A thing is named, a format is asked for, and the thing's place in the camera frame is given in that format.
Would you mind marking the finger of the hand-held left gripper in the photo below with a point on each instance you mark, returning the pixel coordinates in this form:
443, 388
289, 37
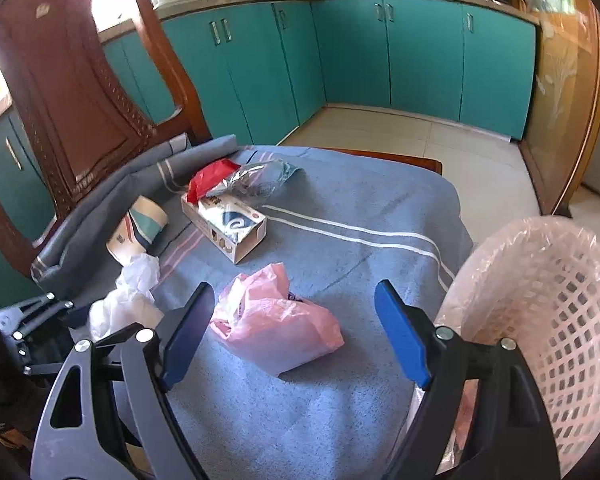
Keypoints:
45, 310
45, 364

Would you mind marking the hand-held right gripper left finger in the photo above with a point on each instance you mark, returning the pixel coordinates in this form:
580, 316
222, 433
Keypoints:
187, 330

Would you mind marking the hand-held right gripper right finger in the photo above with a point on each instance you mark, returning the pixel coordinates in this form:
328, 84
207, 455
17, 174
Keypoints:
402, 335

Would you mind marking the white plastic bag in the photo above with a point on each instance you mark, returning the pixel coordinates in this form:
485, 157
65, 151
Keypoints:
120, 315

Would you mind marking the pink plastic bag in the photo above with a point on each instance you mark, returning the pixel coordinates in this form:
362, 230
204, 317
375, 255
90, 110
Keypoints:
280, 330

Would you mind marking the red snack packet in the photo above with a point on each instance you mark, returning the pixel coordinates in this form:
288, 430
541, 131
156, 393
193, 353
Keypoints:
207, 177

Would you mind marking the clear green snack wrapper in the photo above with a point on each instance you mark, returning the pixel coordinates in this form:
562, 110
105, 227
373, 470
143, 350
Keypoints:
260, 177

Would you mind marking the white crumpled tissue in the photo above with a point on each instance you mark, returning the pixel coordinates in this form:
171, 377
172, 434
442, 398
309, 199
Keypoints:
140, 275

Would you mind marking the blue striped blanket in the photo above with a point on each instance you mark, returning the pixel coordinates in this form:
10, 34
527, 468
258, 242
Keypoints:
355, 270

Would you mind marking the small white cardboard box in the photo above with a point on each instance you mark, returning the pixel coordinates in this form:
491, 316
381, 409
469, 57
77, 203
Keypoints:
230, 230

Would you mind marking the printed paper cup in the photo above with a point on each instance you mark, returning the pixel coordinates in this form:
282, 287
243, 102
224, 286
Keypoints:
140, 225

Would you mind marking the clear plastic bin liner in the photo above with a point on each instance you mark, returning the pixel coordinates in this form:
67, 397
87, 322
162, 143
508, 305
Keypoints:
505, 260

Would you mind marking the carved wooden chair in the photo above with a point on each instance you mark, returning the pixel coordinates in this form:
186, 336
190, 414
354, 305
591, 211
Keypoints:
80, 85

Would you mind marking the wood framed glass door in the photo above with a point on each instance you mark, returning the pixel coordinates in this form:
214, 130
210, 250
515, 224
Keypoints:
565, 110

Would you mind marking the teal lower kitchen cabinets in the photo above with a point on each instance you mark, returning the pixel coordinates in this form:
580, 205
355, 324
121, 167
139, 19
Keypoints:
420, 55

